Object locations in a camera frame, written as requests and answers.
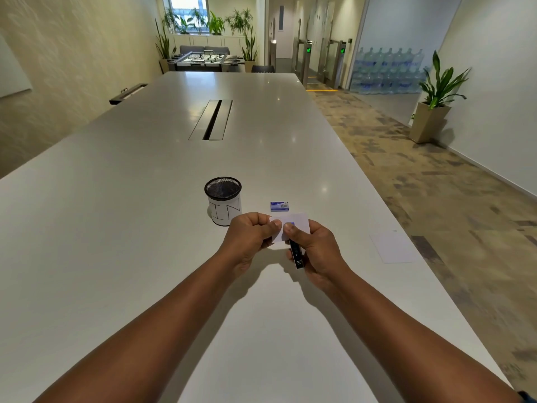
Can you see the person's right forearm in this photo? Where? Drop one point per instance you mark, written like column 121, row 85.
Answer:
column 411, row 344

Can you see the tall green floor plant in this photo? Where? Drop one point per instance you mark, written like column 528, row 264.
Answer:
column 163, row 46
column 250, row 50

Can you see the person's left forearm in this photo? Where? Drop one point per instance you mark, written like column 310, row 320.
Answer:
column 155, row 331

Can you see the window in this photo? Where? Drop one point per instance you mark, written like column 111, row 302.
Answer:
column 188, row 4

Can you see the stack of water bottles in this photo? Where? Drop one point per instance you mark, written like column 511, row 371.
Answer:
column 388, row 71

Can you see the row of green cabinet plants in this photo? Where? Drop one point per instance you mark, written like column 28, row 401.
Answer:
column 209, row 23

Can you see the black chair back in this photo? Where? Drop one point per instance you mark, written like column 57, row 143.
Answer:
column 263, row 69

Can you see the person's right hand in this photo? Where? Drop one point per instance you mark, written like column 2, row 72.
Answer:
column 321, row 255

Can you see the white wall board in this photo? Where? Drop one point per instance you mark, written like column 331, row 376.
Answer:
column 10, row 73

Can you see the blue staple box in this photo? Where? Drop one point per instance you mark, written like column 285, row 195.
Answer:
column 279, row 206

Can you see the grey sofa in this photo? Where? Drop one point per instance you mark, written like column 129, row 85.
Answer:
column 204, row 49

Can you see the tall beige planter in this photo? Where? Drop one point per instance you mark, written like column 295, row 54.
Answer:
column 428, row 121

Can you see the black mesh pen cup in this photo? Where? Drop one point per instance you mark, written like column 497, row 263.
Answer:
column 223, row 201

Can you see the foosball table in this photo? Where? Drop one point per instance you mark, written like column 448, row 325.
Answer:
column 206, row 60

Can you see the person's left hand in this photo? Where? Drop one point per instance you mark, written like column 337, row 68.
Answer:
column 243, row 241

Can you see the black stapler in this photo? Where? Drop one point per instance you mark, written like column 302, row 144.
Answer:
column 296, row 253

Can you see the person's left thumb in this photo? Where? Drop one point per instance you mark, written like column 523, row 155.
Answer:
column 272, row 230

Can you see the large green potted plant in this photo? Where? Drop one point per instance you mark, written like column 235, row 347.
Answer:
column 440, row 86

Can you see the white low cabinet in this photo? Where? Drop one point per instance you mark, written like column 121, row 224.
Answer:
column 209, row 40

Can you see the glass turnstile gate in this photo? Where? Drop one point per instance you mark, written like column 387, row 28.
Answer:
column 335, row 62
column 305, row 58

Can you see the person's right thumb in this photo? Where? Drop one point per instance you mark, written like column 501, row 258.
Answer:
column 290, row 230

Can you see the white paper sheet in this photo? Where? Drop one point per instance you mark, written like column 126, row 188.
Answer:
column 394, row 247

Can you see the small white paper sheets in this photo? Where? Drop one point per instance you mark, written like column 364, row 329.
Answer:
column 300, row 220

